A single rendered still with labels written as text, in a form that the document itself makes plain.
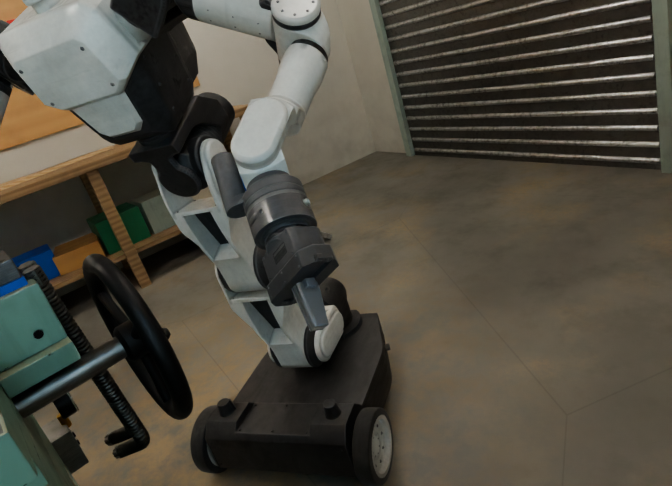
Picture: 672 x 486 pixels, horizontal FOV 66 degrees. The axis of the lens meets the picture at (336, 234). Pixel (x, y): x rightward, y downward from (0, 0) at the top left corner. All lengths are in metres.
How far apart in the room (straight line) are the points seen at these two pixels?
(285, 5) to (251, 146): 0.26
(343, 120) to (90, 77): 3.79
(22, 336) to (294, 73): 0.53
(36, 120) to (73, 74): 2.87
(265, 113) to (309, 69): 0.12
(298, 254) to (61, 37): 0.64
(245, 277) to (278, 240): 0.75
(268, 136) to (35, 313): 0.39
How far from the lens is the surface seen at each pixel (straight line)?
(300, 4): 0.87
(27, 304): 0.80
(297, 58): 0.83
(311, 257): 0.62
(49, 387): 0.84
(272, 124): 0.73
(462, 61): 3.81
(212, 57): 4.26
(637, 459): 1.57
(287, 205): 0.67
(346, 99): 4.78
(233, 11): 0.94
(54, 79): 1.15
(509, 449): 1.59
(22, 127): 3.98
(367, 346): 1.77
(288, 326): 1.53
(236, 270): 1.41
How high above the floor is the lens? 1.15
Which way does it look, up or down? 21 degrees down
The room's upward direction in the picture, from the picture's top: 17 degrees counter-clockwise
